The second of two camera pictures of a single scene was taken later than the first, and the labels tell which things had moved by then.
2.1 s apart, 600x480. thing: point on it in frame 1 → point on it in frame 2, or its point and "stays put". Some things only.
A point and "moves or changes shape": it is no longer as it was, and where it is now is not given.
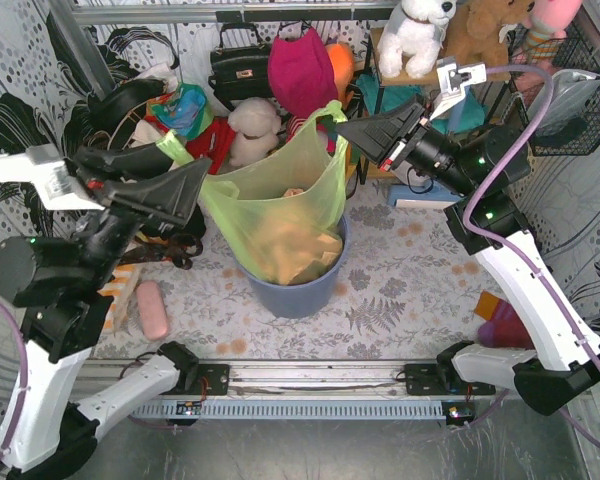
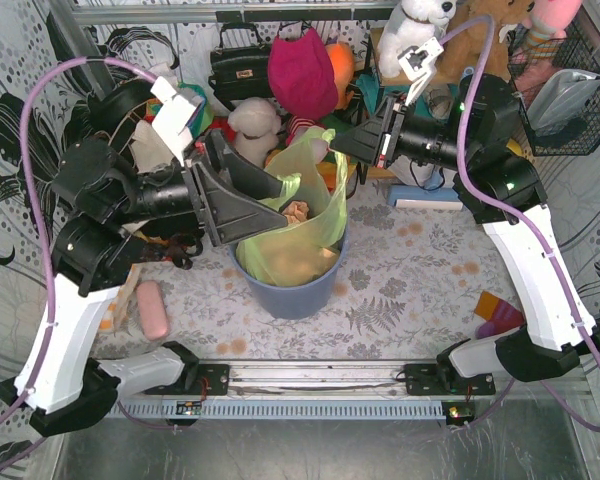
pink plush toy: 546,23 stays put
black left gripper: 113,198 → 200,195
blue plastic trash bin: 298,301 stays put
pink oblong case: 153,309 stays put
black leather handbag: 240,72 stays put
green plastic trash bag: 281,208 moves or changes shape
